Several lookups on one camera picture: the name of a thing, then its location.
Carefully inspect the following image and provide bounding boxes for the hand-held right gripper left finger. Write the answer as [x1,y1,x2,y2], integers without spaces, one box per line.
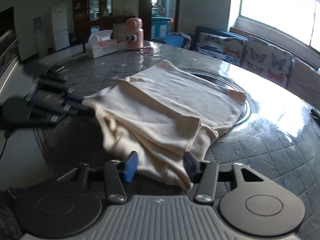
[57,151,139,204]

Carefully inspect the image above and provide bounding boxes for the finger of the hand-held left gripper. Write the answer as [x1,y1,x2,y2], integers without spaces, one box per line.
[35,65,85,104]
[25,104,94,127]

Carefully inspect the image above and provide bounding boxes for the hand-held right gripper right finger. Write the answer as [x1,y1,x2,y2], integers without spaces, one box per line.
[184,152,265,203]

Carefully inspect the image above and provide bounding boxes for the cream garment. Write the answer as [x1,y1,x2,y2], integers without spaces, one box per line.
[82,59,248,190]

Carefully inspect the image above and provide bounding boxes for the white tissue pack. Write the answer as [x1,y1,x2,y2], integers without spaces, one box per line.
[85,29,118,59]

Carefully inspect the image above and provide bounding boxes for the white refrigerator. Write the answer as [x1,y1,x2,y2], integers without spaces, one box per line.
[51,4,71,52]

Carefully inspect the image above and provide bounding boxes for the pink cartoon face bottle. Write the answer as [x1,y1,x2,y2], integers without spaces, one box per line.
[125,18,144,50]

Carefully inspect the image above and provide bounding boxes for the round black table cooktop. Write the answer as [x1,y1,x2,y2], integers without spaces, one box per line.
[179,67,251,128]

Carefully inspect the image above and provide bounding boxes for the dark wooden display cabinet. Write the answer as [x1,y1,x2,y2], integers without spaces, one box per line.
[72,0,141,46]

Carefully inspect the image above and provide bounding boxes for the blue blanket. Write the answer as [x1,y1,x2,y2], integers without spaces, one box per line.
[152,31,192,48]

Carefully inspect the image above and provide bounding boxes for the blue storage cart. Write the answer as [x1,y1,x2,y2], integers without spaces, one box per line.
[151,17,173,39]

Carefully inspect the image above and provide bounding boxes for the wide butterfly print cushion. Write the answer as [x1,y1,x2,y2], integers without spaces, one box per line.
[197,32,247,66]

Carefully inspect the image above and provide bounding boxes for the square butterfly print cushion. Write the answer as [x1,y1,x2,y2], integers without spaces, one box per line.
[241,35,293,86]

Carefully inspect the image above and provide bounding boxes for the dark blue sofa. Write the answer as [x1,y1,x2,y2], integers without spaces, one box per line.
[187,25,320,99]

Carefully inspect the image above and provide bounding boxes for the plain grey cushion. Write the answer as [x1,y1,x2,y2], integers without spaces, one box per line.
[287,57,320,98]

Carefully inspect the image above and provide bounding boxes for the window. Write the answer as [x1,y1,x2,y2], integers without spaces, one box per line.
[236,0,320,53]

